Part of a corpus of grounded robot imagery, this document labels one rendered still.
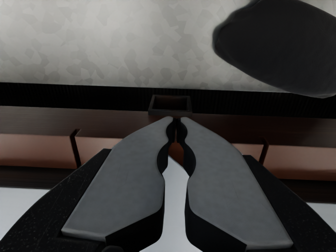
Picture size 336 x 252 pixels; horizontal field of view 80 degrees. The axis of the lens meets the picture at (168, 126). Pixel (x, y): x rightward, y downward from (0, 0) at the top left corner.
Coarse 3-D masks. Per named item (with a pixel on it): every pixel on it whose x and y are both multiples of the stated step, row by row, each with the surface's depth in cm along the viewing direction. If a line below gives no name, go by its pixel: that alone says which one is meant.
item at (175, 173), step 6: (168, 156) 16; (168, 162) 17; (174, 162) 17; (168, 168) 17; (174, 168) 17; (180, 168) 17; (162, 174) 17; (168, 174) 17; (174, 174) 17; (180, 174) 17; (186, 174) 17; (168, 180) 18; (174, 180) 18; (180, 180) 18; (186, 180) 18
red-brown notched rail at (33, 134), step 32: (0, 128) 20; (32, 128) 20; (64, 128) 20; (96, 128) 20; (128, 128) 20; (224, 128) 21; (256, 128) 21; (288, 128) 21; (320, 128) 21; (0, 160) 21; (32, 160) 21; (64, 160) 20; (288, 160) 19; (320, 160) 19
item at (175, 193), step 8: (168, 184) 18; (176, 184) 18; (184, 184) 18; (168, 192) 18; (176, 192) 18; (184, 192) 18; (168, 200) 19; (176, 200) 19; (184, 200) 19; (168, 208) 19; (176, 208) 19; (168, 216) 20; (176, 216) 20; (168, 224) 21; (176, 224) 21; (184, 224) 20
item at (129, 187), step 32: (160, 128) 10; (128, 160) 8; (160, 160) 9; (96, 192) 7; (128, 192) 7; (160, 192) 7; (64, 224) 6; (96, 224) 6; (128, 224) 6; (160, 224) 7
